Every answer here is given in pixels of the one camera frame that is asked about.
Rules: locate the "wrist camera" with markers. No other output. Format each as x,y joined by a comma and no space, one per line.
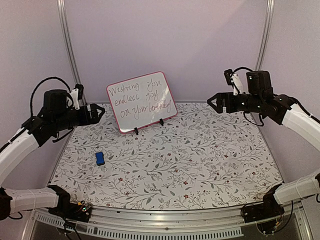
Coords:
233,80
76,95

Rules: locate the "right aluminium frame post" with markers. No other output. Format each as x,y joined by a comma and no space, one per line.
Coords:
270,6

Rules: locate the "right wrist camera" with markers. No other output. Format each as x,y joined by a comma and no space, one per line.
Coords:
233,80

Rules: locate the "floral patterned table mat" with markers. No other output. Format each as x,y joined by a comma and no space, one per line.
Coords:
199,159

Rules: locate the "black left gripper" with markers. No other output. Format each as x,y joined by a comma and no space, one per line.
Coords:
95,119

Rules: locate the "wire easel stand black tips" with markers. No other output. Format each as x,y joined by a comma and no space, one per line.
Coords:
161,122

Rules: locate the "blue whiteboard eraser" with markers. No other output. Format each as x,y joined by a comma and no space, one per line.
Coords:
99,158

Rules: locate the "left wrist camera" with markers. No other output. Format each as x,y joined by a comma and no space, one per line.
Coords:
76,95

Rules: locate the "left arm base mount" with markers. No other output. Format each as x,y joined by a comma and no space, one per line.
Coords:
65,209

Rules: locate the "aluminium frame post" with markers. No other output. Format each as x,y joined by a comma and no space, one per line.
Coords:
270,6
61,6

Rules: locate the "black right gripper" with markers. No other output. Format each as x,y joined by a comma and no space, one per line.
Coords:
222,97

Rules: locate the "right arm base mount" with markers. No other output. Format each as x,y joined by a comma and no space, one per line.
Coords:
269,208

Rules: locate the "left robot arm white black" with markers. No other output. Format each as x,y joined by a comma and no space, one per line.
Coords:
61,111

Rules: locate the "front aluminium rail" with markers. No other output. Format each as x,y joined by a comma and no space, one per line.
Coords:
205,224

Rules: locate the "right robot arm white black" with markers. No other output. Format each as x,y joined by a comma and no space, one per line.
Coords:
284,110

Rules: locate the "left aluminium frame post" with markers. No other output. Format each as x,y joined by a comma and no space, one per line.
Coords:
61,6

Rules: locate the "pink framed whiteboard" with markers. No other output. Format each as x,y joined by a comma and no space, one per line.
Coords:
141,101

